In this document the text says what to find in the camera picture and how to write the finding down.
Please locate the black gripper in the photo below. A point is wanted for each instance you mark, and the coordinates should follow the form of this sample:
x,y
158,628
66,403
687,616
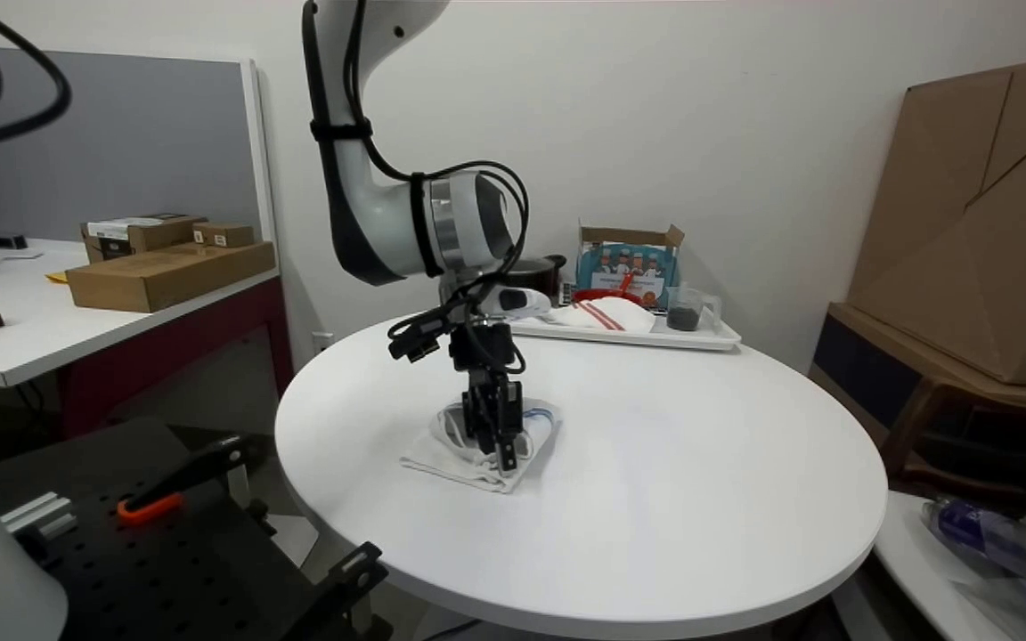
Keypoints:
x,y
484,361

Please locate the white towel with blue stripes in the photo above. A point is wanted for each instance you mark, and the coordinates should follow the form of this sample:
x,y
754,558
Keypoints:
x,y
536,451

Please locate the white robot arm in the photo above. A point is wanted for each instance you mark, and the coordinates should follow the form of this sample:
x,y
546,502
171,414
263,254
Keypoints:
x,y
371,216

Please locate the white cloth with red stripe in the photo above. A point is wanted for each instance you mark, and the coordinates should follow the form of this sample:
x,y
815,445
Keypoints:
x,y
602,313

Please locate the blue printed carton box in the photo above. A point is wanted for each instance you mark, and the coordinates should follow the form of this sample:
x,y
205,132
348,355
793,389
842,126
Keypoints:
x,y
627,268

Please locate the black toggle clamp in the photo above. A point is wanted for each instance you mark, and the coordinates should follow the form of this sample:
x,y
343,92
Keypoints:
x,y
348,590

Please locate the small black object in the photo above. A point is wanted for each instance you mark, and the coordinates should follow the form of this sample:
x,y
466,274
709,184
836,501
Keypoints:
x,y
685,318

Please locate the white rectangular tray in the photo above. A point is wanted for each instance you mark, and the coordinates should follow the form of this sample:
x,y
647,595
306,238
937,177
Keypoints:
x,y
701,337

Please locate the small brown cardboard block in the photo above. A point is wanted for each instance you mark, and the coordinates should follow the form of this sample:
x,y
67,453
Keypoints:
x,y
226,233

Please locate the black perforated board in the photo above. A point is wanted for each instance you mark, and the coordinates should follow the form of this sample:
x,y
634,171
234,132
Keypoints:
x,y
158,572

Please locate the dark wooden stand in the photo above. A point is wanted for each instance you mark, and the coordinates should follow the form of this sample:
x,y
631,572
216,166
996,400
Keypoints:
x,y
891,380

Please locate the small open cardboard box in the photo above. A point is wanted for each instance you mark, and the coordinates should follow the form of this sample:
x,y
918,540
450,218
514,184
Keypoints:
x,y
140,233

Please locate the white desk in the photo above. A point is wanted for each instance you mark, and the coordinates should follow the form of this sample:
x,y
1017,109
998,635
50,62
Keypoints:
x,y
50,332

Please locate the grey partition panel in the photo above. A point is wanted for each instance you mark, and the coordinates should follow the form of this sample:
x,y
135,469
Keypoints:
x,y
131,145

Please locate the large brown cardboard box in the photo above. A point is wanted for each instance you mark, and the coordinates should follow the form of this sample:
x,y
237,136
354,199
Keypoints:
x,y
977,224

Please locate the clear plastic bag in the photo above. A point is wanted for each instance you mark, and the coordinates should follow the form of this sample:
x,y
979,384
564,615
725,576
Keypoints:
x,y
1013,546

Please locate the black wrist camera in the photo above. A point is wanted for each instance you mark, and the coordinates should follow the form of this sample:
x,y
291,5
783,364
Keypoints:
x,y
415,338

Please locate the aluminium bracket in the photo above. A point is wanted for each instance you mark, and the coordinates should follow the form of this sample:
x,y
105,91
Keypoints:
x,y
38,513

